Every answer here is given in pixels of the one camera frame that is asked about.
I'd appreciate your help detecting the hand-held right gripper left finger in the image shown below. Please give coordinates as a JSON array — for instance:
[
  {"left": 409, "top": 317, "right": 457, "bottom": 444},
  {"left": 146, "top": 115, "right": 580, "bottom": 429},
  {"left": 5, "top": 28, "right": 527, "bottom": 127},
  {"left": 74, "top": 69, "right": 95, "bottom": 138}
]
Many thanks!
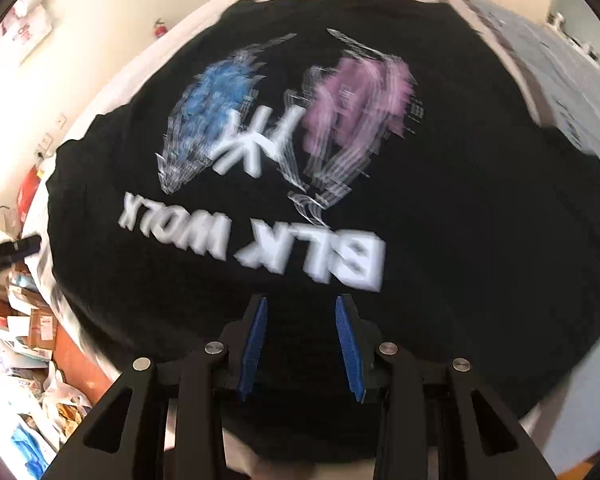
[{"left": 55, "top": 295, "right": 271, "bottom": 480}]

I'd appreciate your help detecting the black printed t-shirt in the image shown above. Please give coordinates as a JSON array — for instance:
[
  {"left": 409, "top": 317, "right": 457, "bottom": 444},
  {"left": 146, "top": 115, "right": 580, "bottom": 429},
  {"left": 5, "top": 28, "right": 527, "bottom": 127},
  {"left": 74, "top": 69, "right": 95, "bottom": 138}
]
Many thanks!
[{"left": 45, "top": 0, "right": 600, "bottom": 466}]

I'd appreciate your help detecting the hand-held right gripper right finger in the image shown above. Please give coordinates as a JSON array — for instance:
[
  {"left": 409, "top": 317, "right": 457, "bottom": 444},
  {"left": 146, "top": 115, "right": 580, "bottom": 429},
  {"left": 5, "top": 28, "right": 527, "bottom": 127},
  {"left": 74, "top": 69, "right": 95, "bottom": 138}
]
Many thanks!
[{"left": 334, "top": 295, "right": 556, "bottom": 480}]

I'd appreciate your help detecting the bed with striped star sheet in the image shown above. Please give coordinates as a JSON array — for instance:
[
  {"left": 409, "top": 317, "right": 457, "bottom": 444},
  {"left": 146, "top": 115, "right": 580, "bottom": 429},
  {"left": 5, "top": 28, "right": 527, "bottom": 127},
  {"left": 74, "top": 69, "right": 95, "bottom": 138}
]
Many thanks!
[{"left": 30, "top": 0, "right": 600, "bottom": 480}]

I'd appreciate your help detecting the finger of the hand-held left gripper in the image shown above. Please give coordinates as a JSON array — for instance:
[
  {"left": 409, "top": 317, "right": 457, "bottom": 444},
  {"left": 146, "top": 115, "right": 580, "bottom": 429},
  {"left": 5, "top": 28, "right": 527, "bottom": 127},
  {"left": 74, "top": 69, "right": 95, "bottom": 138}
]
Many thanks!
[{"left": 0, "top": 235, "right": 42, "bottom": 273}]

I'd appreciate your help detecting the pile of boxes and bags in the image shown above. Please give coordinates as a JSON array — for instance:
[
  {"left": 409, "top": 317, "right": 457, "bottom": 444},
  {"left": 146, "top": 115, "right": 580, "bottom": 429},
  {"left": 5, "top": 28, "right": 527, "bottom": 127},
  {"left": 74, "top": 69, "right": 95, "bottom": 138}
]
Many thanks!
[{"left": 0, "top": 260, "right": 96, "bottom": 476}]

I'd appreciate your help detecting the white nightstand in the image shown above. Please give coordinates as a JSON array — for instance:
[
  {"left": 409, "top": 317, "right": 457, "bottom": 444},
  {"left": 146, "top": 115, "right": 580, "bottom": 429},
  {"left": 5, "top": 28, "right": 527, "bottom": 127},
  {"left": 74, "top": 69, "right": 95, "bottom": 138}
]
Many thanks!
[{"left": 540, "top": 10, "right": 600, "bottom": 71}]

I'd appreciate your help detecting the red plastic bag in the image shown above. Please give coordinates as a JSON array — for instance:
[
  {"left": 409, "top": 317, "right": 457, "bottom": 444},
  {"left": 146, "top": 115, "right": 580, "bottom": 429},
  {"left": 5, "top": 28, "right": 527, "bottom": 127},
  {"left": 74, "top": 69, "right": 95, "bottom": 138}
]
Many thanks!
[{"left": 17, "top": 165, "right": 43, "bottom": 221}]

